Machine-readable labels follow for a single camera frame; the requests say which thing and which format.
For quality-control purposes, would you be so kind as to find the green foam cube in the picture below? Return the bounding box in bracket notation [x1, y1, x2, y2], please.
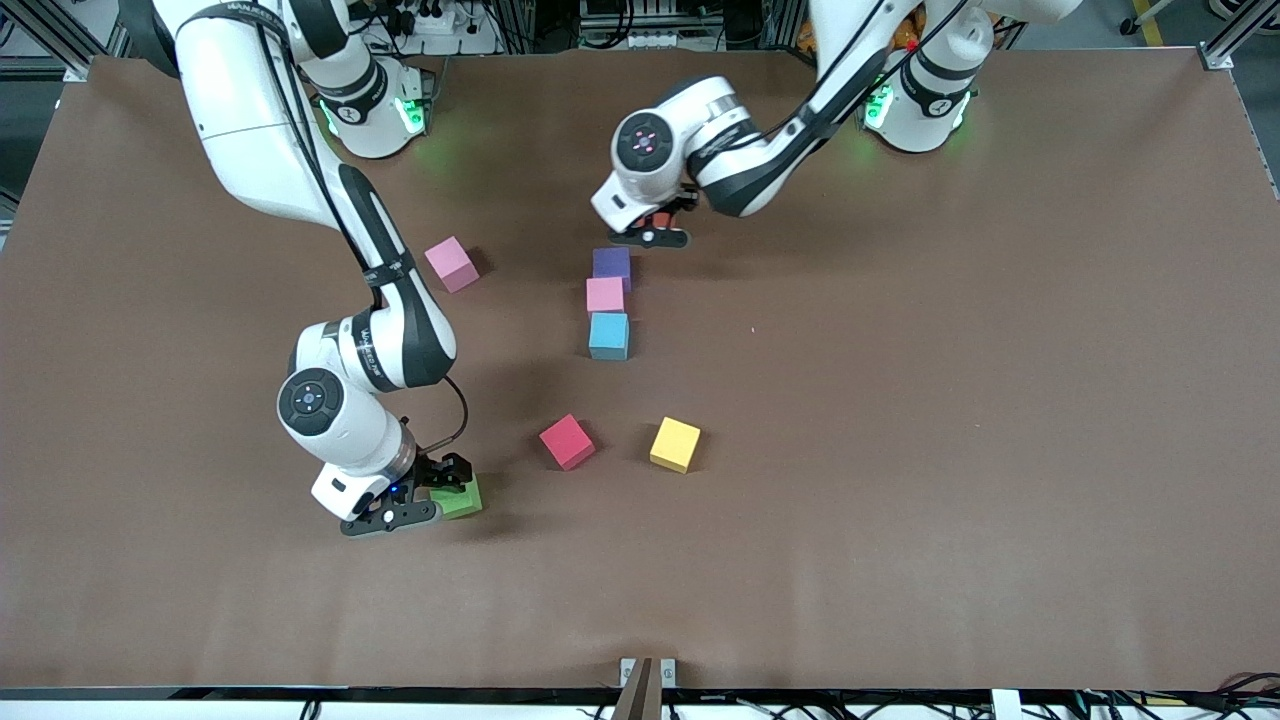
[430, 473, 483, 521]

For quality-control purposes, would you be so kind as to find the blue foam cube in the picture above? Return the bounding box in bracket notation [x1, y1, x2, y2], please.
[588, 312, 631, 361]

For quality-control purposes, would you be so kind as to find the red foam cube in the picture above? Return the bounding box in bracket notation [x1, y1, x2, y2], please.
[539, 414, 597, 471]

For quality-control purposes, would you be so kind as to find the orange mesh bag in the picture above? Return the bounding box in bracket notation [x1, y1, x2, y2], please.
[795, 0, 923, 53]

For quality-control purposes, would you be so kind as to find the yellow foam cube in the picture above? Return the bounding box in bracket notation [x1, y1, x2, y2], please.
[650, 417, 702, 474]

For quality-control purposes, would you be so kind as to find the white power strip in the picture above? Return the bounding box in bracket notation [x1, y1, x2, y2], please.
[395, 0, 473, 37]

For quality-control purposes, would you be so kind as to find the brown table cover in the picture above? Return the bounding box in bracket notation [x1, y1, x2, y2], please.
[0, 48, 1280, 693]

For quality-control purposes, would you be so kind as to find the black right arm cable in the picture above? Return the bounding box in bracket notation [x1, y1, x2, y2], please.
[250, 0, 470, 453]

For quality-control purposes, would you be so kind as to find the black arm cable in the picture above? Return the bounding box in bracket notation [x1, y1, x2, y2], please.
[250, 0, 470, 453]
[700, 0, 946, 183]

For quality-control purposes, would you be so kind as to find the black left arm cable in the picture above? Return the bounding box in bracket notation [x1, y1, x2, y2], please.
[700, 0, 946, 183]

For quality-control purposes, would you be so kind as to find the aluminium frame profile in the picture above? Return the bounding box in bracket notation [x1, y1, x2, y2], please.
[0, 0, 136, 83]
[1198, 0, 1280, 73]

